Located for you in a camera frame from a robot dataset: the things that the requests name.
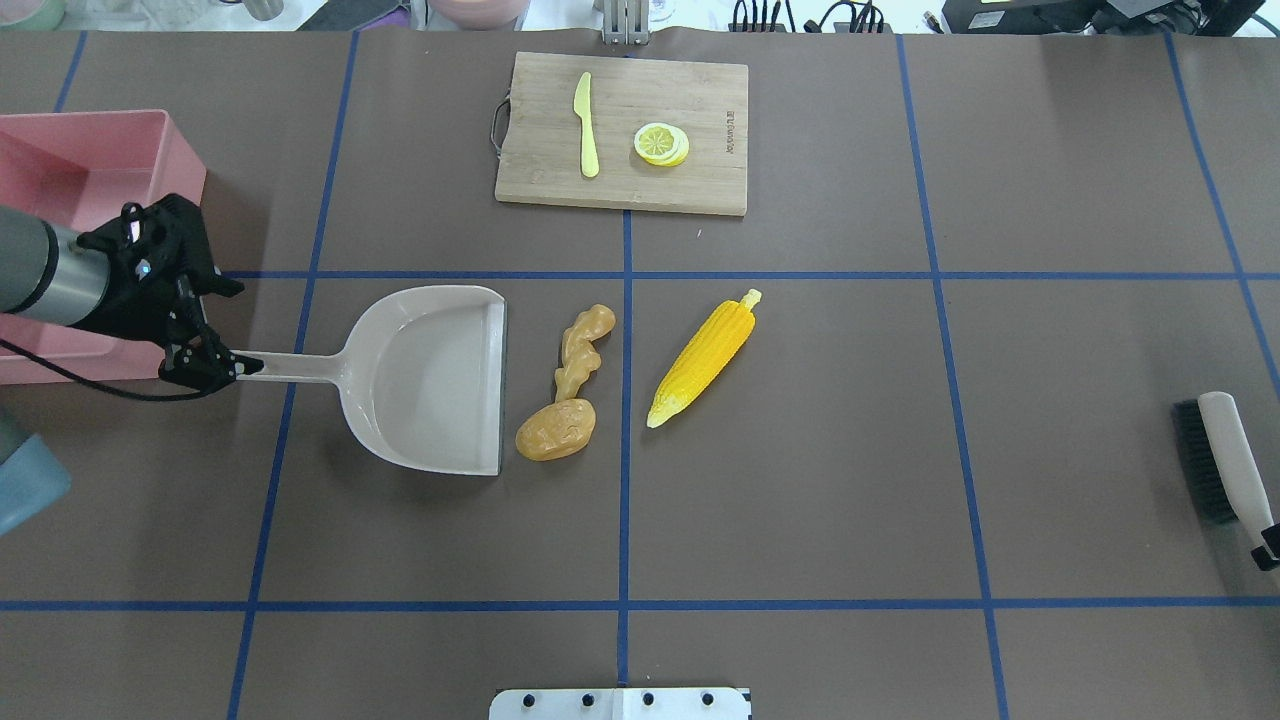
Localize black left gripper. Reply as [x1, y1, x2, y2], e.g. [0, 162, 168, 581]
[76, 193, 265, 393]

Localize beige hand brush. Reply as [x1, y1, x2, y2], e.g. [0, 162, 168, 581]
[1171, 391, 1277, 551]

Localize beige plastic dustpan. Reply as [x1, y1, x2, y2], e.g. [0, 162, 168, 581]
[237, 284, 507, 477]

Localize brown toy potato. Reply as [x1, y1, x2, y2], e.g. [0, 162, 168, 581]
[515, 398, 596, 462]

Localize brown toy ginger root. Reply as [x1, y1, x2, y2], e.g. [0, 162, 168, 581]
[554, 304, 616, 402]

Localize yellow toy corn cob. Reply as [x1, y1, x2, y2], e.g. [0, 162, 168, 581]
[645, 290, 763, 429]

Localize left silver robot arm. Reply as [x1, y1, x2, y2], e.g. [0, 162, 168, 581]
[1, 193, 265, 404]

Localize pink plastic bin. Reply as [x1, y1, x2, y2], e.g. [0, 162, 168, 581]
[1, 109, 209, 380]

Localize bamboo cutting board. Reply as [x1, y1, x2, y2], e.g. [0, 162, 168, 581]
[495, 51, 750, 217]

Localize yellow plastic knife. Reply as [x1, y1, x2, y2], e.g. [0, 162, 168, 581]
[572, 70, 600, 179]

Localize pink bowl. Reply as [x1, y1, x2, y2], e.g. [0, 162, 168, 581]
[425, 0, 531, 29]

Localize yellow lemon slices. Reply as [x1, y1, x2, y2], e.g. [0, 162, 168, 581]
[634, 122, 691, 167]

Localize black power strip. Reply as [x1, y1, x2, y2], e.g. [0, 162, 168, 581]
[727, 0, 796, 33]

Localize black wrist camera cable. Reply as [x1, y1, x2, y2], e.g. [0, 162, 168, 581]
[0, 334, 216, 404]

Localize aluminium frame post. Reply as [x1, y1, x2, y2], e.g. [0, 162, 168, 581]
[594, 0, 653, 46]

